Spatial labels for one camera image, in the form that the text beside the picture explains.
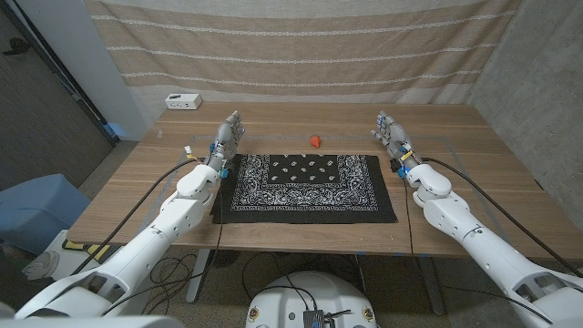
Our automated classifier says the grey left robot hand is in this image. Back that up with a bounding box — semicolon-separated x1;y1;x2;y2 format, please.
205;110;246;172

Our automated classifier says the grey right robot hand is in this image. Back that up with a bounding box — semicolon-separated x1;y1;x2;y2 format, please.
370;109;423;174

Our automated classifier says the black paisley bandana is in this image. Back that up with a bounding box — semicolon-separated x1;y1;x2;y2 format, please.
210;153;399;225

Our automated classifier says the white power strip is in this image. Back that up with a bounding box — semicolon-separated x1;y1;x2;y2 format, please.
164;93;203;111

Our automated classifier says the beige striped backdrop cloth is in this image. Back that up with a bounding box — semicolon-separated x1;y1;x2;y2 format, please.
83;0;524;105

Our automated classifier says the grey table leg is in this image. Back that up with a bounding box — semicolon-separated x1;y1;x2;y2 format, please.
185;248;211;304
416;255;446;316

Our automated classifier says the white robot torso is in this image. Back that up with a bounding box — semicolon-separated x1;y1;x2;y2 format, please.
245;271;378;328

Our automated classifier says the grey torso device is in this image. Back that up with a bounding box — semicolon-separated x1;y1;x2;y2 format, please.
302;309;325;328

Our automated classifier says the blue upholstered seat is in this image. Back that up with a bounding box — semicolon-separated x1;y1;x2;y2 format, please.
0;172;91;256

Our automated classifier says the white printed floor sheet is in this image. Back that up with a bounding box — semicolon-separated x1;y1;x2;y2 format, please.
20;230;113;282

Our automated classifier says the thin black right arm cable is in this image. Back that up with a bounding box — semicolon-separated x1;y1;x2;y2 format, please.
403;175;555;325

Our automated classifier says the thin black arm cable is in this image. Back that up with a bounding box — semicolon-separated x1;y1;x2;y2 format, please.
102;175;225;316
403;175;555;325

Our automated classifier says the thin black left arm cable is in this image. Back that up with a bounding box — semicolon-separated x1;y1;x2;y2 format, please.
102;175;225;316

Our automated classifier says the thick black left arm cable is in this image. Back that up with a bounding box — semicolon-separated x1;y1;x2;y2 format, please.
70;157;206;277

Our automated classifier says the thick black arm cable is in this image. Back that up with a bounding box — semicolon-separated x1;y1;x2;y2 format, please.
70;157;206;277
421;156;583;278

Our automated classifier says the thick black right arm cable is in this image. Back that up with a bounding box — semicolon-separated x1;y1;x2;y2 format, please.
421;156;583;278

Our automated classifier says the black floor cable bundle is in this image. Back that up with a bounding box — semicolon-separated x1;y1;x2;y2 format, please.
143;252;201;315

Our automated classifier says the black door frame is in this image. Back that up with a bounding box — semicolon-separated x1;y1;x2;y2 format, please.
0;0;120;146

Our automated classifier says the black door handle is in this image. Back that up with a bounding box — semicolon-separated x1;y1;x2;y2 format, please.
2;36;31;56

